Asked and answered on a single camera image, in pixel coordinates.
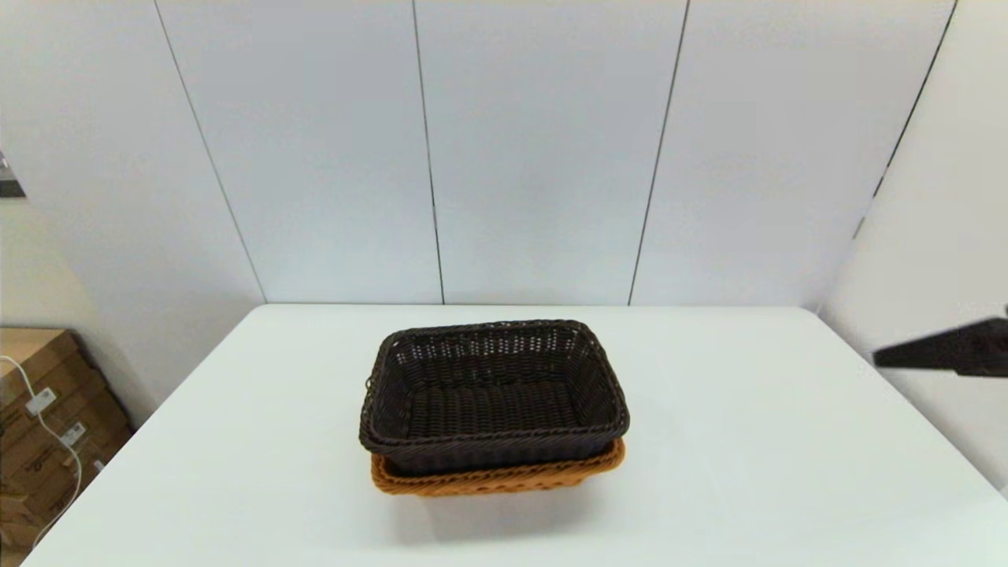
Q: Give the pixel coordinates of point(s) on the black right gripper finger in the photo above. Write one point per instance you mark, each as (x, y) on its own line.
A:
(969, 350)

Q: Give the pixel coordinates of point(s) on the orange wicker basket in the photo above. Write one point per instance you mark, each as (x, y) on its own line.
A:
(496, 482)

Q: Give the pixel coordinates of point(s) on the dark brown wicker basket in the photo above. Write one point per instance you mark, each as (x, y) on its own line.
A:
(488, 453)

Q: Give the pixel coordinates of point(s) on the brown cardboard box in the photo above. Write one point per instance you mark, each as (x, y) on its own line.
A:
(39, 354)
(47, 472)

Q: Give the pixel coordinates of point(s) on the dark grey wall ledge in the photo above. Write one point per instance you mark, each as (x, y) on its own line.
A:
(9, 187)

